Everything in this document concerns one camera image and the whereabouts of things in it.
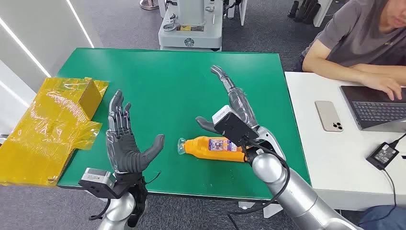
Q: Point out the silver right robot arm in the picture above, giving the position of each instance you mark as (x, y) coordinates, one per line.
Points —
(295, 193)

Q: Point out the person's right forearm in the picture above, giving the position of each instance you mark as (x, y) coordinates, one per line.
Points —
(333, 71)

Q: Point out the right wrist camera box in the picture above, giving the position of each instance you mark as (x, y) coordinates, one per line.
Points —
(234, 128)

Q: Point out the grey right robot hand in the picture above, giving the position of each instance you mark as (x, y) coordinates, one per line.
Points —
(242, 104)

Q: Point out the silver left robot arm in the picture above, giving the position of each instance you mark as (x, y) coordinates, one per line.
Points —
(117, 209)

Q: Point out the dark grey laptop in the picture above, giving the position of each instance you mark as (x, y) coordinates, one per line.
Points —
(377, 111)

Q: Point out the white furniture panel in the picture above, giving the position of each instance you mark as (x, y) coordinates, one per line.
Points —
(325, 8)

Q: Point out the white furniture post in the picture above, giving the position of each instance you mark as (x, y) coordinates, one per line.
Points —
(242, 11)

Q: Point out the blue cloth item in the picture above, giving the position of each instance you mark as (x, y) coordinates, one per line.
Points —
(383, 219)

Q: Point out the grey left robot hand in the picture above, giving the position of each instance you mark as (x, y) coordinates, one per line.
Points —
(123, 152)

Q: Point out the person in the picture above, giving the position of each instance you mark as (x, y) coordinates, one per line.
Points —
(349, 38)

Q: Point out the orange bottle with clear cap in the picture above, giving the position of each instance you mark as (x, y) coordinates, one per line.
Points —
(199, 147)

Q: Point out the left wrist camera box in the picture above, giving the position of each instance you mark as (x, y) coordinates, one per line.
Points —
(95, 184)

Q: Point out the yellow taped cardboard box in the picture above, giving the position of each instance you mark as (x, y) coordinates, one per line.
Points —
(47, 133)

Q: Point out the beige smartphone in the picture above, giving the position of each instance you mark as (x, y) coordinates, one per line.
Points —
(328, 116)

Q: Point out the grey robot base machine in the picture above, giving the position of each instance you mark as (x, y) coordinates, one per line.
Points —
(190, 35)

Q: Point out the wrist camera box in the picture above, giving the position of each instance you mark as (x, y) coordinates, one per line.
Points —
(95, 184)
(234, 128)

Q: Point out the white table leg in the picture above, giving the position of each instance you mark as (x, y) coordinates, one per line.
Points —
(272, 211)

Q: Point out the chrome stand base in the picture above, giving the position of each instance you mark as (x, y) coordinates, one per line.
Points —
(149, 3)

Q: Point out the black power adapter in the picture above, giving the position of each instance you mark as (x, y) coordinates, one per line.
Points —
(382, 155)

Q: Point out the wall light strip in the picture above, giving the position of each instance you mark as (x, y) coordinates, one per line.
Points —
(25, 47)
(80, 23)

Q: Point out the person's right hand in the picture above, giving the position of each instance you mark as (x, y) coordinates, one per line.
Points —
(383, 84)

